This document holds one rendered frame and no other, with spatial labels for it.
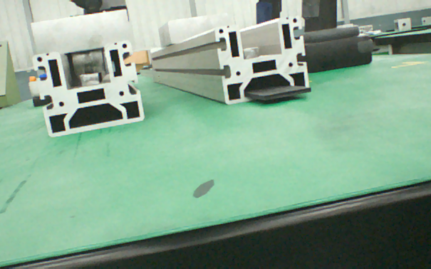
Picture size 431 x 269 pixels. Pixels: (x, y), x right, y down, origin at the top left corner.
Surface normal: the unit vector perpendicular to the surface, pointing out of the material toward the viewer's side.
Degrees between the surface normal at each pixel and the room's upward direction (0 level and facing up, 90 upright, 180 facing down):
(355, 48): 90
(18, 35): 90
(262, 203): 0
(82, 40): 90
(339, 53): 90
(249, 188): 0
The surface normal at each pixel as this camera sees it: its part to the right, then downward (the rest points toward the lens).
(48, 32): 0.22, 0.14
